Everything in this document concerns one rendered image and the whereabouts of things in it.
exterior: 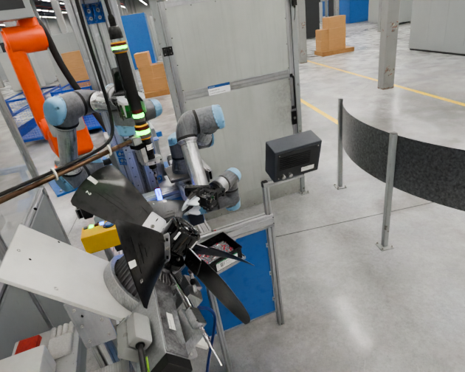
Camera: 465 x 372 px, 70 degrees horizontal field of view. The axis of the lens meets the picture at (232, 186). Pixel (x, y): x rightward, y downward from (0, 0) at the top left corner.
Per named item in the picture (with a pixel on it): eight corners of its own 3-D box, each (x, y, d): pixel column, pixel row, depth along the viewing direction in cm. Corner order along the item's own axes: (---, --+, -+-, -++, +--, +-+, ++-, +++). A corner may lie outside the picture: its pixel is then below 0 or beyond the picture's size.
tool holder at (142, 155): (145, 170, 103) (137, 140, 99) (131, 167, 107) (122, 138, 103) (166, 158, 109) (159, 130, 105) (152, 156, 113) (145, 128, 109)
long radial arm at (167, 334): (130, 303, 106) (152, 276, 105) (150, 310, 110) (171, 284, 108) (138, 385, 81) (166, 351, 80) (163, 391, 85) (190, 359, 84)
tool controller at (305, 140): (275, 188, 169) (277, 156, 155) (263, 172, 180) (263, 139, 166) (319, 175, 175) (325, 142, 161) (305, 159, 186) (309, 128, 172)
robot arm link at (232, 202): (216, 207, 160) (212, 188, 155) (238, 201, 163) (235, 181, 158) (221, 215, 154) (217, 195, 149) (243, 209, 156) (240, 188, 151)
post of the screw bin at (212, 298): (229, 376, 191) (204, 270, 155) (226, 372, 194) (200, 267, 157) (233, 373, 193) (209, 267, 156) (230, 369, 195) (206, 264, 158)
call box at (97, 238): (88, 257, 149) (80, 238, 144) (89, 245, 157) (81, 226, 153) (124, 246, 153) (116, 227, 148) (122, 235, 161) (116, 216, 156)
